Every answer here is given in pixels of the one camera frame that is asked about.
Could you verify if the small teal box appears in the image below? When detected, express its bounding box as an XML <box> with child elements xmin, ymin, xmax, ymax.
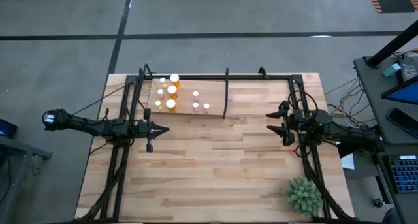
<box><xmin>382</xmin><ymin>63</ymin><xmax>402</xmax><ymax>78</ymax></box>

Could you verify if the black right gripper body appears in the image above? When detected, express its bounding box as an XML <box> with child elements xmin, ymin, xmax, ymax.
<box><xmin>278</xmin><ymin>100</ymin><xmax>311</xmax><ymax>146</ymax></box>

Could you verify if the black device blue light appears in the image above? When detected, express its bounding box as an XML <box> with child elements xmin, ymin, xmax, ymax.
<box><xmin>0</xmin><ymin>118</ymin><xmax>18</xmax><ymax>140</ymax></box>

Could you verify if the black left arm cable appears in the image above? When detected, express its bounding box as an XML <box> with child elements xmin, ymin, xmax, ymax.
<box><xmin>71</xmin><ymin>76</ymin><xmax>144</xmax><ymax>117</ymax></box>

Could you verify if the black mat orange striped border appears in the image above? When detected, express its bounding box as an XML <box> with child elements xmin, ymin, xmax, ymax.
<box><xmin>365</xmin><ymin>0</ymin><xmax>418</xmax><ymax>14</ymax></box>

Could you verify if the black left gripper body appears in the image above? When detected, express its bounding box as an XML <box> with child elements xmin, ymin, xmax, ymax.
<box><xmin>137</xmin><ymin>108</ymin><xmax>157</xmax><ymax>153</ymax></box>

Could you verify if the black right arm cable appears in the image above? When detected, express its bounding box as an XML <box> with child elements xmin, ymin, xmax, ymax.
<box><xmin>288</xmin><ymin>89</ymin><xmax>320</xmax><ymax>116</ymax></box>

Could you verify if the thin loose wires bundle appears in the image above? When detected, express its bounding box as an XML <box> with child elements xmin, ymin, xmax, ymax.
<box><xmin>325</xmin><ymin>76</ymin><xmax>372</xmax><ymax>129</ymax></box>

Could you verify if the green artificial plant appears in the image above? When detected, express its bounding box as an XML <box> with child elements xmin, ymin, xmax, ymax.
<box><xmin>284</xmin><ymin>176</ymin><xmax>324</xmax><ymax>217</ymax></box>

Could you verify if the grey metal stand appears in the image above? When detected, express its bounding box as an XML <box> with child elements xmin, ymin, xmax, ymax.
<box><xmin>0</xmin><ymin>135</ymin><xmax>53</xmax><ymax>224</ymax></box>

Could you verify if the laptop with blue screen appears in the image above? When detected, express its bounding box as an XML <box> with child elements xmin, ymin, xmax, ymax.
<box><xmin>380</xmin><ymin>75</ymin><xmax>418</xmax><ymax>106</ymax></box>

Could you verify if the white paper sheet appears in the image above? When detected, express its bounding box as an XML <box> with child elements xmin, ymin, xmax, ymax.
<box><xmin>339</xmin><ymin>152</ymin><xmax>356</xmax><ymax>171</ymax></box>

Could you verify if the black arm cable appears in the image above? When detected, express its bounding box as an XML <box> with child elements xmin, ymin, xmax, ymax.
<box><xmin>288</xmin><ymin>89</ymin><xmax>320</xmax><ymax>116</ymax></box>
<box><xmin>71</xmin><ymin>76</ymin><xmax>144</xmax><ymax>117</ymax></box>

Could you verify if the backlit keyboard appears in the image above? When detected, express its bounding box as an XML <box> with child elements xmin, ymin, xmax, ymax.
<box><xmin>387</xmin><ymin>154</ymin><xmax>418</xmax><ymax>195</ymax></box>

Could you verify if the grey side desk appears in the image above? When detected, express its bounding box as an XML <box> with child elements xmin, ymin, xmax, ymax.
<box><xmin>352</xmin><ymin>56</ymin><xmax>418</xmax><ymax>224</ymax></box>

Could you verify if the black smartphone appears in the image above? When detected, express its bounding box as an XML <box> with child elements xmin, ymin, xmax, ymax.
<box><xmin>386</xmin><ymin>107</ymin><xmax>418</xmax><ymax>140</ymax></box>

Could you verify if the black power adapter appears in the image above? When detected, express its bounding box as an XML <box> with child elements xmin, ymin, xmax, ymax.
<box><xmin>398</xmin><ymin>62</ymin><xmax>418</xmax><ymax>84</ymax></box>

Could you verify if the black round pole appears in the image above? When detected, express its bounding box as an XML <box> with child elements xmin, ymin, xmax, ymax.
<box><xmin>367</xmin><ymin>20</ymin><xmax>418</xmax><ymax>69</ymax></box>

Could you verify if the black aluminium rig frame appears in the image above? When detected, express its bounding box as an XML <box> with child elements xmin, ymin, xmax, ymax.
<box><xmin>76</xmin><ymin>63</ymin><xmax>357</xmax><ymax>224</ymax></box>

